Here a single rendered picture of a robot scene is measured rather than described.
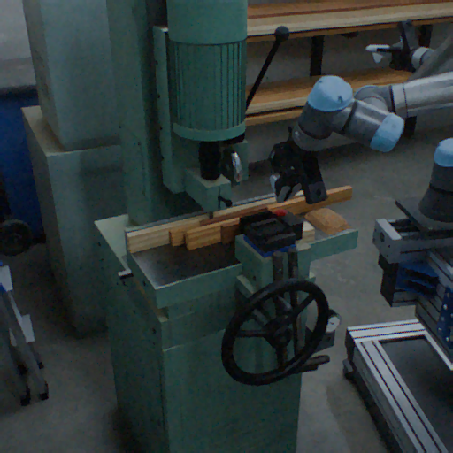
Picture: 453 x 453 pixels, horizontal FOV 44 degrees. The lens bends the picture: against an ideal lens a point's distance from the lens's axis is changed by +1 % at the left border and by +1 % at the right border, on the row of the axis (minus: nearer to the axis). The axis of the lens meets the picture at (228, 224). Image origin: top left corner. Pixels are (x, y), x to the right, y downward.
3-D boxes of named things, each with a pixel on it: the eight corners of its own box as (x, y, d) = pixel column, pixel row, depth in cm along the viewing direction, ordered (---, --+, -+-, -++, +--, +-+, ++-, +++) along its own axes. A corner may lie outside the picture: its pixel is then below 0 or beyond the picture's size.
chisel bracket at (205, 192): (207, 218, 142) (206, 187, 137) (184, 195, 152) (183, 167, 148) (233, 211, 145) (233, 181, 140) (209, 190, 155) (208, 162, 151)
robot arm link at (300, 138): (338, 136, 116) (305, 142, 112) (329, 150, 119) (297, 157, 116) (320, 110, 119) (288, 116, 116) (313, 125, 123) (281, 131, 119)
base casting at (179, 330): (161, 351, 138) (158, 322, 134) (95, 245, 183) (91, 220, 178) (310, 300, 157) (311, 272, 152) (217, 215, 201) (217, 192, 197)
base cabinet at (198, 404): (173, 531, 172) (160, 353, 138) (115, 403, 217) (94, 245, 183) (295, 471, 191) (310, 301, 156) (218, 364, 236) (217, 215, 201)
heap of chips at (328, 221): (327, 234, 151) (328, 226, 149) (301, 215, 160) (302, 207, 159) (353, 227, 154) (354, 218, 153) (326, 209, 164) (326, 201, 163)
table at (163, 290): (171, 333, 124) (170, 311, 121) (126, 266, 148) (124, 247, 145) (380, 264, 149) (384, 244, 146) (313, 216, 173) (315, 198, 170)
